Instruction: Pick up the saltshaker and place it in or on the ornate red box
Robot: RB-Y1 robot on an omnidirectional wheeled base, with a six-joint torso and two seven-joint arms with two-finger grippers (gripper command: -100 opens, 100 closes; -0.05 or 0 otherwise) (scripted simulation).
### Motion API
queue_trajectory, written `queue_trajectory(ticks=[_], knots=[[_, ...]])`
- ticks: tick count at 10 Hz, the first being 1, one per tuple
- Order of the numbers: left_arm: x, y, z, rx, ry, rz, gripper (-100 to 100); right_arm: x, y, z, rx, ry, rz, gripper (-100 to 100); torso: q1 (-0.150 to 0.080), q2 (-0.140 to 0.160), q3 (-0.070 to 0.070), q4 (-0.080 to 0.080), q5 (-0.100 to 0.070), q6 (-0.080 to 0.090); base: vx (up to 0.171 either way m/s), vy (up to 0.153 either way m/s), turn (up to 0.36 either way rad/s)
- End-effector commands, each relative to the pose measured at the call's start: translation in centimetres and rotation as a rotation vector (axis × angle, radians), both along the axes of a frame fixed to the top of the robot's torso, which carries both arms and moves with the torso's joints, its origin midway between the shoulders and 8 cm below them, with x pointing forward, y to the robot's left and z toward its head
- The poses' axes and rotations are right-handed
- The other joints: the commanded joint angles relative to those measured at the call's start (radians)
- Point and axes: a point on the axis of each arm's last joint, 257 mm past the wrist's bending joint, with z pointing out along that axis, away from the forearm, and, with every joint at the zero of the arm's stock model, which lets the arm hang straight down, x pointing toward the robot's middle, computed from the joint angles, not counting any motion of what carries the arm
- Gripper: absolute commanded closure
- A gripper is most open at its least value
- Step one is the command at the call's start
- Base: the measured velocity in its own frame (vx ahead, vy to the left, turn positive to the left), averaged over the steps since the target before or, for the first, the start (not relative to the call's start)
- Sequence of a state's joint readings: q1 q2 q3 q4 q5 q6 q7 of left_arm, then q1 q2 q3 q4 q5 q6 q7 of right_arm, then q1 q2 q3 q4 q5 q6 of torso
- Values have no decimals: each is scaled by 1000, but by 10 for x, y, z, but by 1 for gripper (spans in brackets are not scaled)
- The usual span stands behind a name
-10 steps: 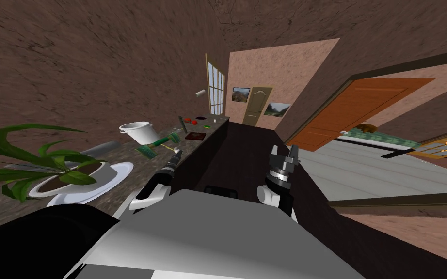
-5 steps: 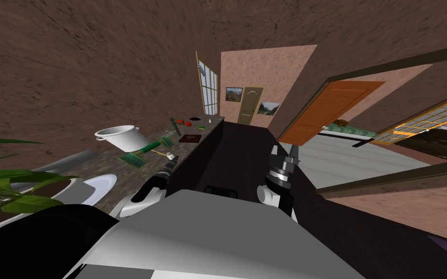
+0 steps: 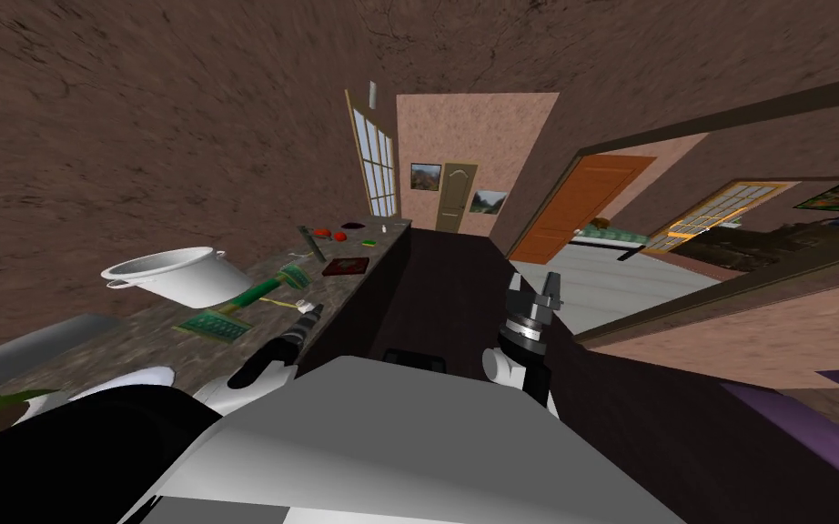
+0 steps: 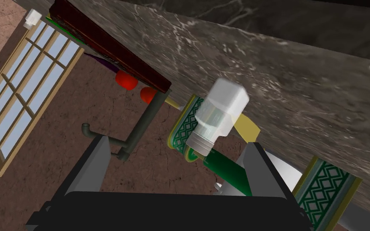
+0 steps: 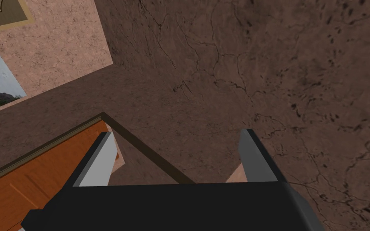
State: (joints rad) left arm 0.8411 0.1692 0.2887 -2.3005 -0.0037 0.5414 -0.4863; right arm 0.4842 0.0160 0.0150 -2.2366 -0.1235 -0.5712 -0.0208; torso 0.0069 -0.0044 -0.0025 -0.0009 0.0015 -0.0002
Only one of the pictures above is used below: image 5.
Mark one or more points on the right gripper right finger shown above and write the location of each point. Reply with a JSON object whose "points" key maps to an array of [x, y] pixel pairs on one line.
{"points": [[255, 160]]}

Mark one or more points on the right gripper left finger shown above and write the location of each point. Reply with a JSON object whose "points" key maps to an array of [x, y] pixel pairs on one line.
{"points": [[96, 166]]}

